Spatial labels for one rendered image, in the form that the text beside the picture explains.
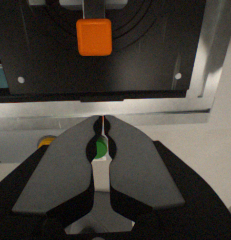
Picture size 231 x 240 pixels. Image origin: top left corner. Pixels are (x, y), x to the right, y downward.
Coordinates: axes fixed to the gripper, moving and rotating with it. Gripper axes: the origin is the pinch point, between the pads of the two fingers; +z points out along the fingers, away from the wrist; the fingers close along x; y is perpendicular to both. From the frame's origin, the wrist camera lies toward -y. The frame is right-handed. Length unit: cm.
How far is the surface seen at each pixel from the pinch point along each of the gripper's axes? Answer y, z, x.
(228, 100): 8.1, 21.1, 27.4
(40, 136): 9.0, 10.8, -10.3
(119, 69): -1.3, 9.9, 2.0
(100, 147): 10.7, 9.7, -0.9
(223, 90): 5.8, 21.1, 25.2
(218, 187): 38, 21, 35
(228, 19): -7.1, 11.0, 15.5
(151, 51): -3.5, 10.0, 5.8
